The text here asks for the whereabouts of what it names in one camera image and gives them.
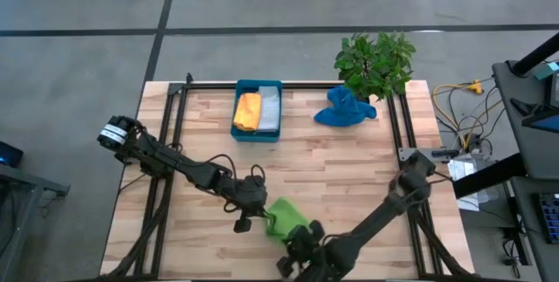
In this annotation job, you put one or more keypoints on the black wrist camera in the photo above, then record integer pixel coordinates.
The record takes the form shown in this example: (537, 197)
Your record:
(286, 266)
(242, 225)

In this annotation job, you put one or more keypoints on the grey microfiber towel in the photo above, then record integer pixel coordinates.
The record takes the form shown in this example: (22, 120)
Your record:
(270, 109)

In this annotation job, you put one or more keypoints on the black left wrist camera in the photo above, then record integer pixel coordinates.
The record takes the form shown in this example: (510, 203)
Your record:
(242, 225)

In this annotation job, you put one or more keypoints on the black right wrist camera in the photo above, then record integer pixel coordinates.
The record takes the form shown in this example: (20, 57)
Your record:
(286, 266)

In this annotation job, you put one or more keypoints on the grey metal shelf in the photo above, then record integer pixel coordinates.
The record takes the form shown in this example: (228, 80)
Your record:
(26, 181)

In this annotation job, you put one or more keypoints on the white paper sheet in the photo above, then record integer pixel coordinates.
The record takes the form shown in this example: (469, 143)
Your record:
(465, 173)

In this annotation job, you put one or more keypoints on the green leafy potted tree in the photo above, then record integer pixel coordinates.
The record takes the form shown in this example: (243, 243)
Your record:
(375, 63)

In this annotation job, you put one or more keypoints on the green microfiber towel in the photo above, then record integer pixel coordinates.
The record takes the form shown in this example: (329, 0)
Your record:
(284, 218)

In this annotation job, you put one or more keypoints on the black power adapter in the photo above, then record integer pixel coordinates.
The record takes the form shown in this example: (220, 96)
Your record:
(508, 261)

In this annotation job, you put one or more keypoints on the yellow plug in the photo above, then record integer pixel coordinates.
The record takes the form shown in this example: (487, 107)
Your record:
(475, 86)

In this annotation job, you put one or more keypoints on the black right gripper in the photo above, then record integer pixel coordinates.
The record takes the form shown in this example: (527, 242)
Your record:
(305, 240)

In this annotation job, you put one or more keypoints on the black desk beam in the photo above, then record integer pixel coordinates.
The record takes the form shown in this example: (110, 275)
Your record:
(489, 175)

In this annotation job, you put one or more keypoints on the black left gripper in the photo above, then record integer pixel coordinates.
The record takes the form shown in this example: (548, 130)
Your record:
(249, 192)

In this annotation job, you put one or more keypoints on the grey metal mounting plate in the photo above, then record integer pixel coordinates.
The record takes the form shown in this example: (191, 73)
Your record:
(408, 154)

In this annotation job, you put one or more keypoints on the teal plastic bin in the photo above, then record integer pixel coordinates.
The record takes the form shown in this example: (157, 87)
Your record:
(255, 137)

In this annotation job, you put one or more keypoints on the dark grey desk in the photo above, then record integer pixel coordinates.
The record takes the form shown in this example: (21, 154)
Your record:
(537, 155)
(550, 264)

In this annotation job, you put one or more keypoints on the black aluminium table frame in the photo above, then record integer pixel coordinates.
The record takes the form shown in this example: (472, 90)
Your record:
(314, 85)

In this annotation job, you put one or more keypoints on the black slanted pole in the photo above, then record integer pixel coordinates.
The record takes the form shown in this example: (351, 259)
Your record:
(535, 55)

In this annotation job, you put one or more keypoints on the blue lit black device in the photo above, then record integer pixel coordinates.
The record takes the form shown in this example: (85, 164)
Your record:
(8, 154)

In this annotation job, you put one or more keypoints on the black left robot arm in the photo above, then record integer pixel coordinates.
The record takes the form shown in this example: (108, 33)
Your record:
(174, 166)

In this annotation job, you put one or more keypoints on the tablet with blue screen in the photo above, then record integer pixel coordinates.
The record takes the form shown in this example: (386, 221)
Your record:
(546, 122)

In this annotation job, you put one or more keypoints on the small black desk item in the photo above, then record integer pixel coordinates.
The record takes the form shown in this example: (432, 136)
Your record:
(519, 105)

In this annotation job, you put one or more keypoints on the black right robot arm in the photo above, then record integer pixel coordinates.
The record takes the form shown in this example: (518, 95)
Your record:
(384, 216)

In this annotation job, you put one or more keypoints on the backlit black keyboard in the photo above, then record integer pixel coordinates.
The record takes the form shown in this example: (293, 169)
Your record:
(550, 216)

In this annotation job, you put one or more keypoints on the blue microfiber towel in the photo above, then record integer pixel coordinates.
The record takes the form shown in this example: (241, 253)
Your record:
(345, 112)

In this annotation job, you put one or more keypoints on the small teal box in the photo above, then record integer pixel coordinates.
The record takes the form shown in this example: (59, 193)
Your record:
(546, 70)

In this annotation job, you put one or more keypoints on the orange microfiber towel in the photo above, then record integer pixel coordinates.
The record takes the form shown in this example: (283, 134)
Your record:
(248, 112)

